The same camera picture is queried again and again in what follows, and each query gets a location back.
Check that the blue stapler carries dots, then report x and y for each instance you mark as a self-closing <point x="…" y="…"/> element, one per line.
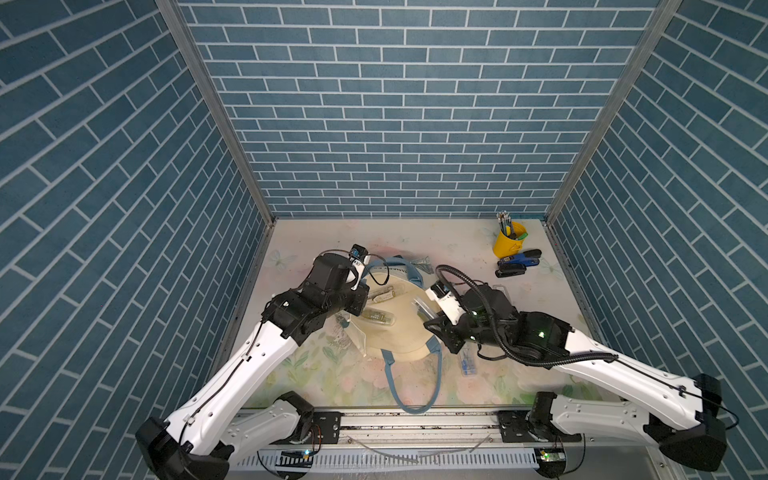
<point x="528" y="258"/>

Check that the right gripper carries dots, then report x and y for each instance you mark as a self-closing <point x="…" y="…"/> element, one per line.
<point x="445" y="332"/>

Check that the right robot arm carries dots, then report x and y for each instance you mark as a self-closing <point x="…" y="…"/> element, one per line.
<point x="676" y="414"/>

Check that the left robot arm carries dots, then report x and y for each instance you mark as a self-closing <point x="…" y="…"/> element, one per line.
<point x="240" y="378"/>

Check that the compass case inside bag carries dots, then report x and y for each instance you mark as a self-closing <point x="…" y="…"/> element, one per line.
<point x="381" y="295"/>

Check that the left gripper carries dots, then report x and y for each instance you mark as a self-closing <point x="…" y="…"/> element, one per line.
<point x="359" y="295"/>

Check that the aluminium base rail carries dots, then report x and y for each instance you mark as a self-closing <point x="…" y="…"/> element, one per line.
<point x="387" y="439"/>

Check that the yellow pen holder cup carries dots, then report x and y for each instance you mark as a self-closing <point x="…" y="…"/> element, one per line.
<point x="510" y="240"/>

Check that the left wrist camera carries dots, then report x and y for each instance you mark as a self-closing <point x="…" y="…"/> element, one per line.
<point x="358" y="257"/>

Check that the cream canvas tote bag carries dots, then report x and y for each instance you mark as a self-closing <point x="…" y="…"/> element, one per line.
<point x="407" y="340"/>

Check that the clear compass case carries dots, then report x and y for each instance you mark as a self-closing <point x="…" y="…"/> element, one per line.
<point x="426" y="310"/>
<point x="467" y="364"/>

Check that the black stapler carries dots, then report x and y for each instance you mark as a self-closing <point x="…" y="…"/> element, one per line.
<point x="510" y="269"/>

